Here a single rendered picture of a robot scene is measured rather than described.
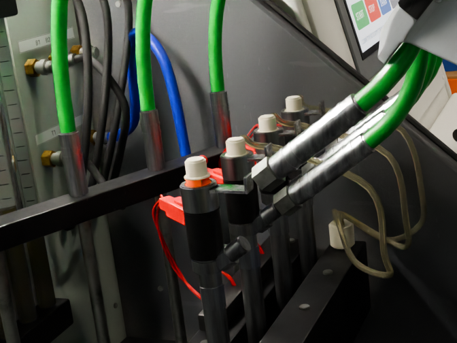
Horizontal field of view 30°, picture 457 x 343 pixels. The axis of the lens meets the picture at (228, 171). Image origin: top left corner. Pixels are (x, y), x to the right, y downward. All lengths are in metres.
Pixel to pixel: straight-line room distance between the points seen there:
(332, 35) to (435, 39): 0.51
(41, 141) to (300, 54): 0.29
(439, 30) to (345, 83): 0.39
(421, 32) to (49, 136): 0.53
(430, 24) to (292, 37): 0.40
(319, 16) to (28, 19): 0.33
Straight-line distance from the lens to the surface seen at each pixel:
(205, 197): 0.63
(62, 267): 0.99
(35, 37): 0.95
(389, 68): 0.57
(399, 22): 0.53
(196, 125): 0.98
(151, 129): 0.82
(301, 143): 0.59
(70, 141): 0.77
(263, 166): 0.61
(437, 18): 0.53
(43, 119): 0.95
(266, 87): 0.93
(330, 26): 1.04
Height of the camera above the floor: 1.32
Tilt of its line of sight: 16 degrees down
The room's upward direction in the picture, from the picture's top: 7 degrees counter-clockwise
